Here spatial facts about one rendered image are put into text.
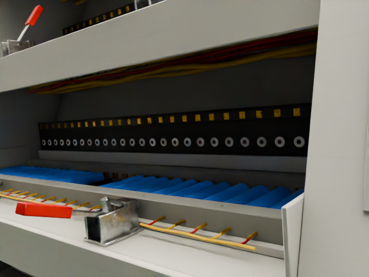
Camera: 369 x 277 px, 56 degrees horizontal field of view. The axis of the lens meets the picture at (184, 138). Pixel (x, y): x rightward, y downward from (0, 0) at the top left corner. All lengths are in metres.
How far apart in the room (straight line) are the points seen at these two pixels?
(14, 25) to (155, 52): 0.50
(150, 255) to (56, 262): 0.10
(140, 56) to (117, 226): 0.15
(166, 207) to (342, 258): 0.15
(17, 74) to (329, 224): 0.42
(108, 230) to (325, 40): 0.20
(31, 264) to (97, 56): 0.21
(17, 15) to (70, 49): 0.39
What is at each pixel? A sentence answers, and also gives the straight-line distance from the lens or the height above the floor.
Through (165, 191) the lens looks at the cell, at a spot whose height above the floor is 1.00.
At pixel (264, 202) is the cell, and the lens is 0.29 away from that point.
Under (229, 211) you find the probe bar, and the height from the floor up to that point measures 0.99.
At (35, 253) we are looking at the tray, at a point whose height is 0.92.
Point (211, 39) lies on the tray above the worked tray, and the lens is 0.27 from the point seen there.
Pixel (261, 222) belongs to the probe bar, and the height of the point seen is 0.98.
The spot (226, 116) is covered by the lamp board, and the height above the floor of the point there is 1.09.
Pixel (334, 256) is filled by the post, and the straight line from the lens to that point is 0.18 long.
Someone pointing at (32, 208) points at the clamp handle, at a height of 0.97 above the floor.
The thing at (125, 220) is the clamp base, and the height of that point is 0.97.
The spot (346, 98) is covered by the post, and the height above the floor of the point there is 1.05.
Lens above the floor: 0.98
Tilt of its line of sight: 12 degrees up
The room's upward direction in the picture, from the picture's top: 9 degrees clockwise
